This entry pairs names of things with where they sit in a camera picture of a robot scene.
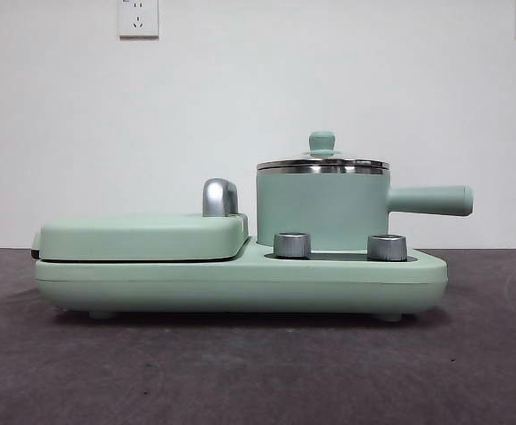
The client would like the mint green breakfast maker appliance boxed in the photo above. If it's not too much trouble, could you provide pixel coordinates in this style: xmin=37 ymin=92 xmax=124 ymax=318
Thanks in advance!
xmin=30 ymin=211 xmax=448 ymax=321

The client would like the white wall socket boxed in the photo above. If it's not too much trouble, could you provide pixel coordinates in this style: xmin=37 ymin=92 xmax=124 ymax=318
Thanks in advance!
xmin=116 ymin=0 xmax=159 ymax=39

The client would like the silver control knob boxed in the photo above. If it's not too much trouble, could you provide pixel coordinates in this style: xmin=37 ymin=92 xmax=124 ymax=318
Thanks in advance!
xmin=273 ymin=231 xmax=312 ymax=258
xmin=366 ymin=233 xmax=407 ymax=261

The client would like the chrome appliance lid handle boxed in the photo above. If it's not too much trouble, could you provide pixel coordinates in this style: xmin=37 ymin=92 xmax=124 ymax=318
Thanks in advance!
xmin=201 ymin=177 xmax=240 ymax=218

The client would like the glass pot lid green knob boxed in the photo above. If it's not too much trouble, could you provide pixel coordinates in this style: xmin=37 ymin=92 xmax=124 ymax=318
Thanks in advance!
xmin=257 ymin=130 xmax=390 ymax=169

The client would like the mint green pot with handle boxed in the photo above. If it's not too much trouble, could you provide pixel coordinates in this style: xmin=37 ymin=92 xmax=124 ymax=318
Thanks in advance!
xmin=255 ymin=166 xmax=474 ymax=250

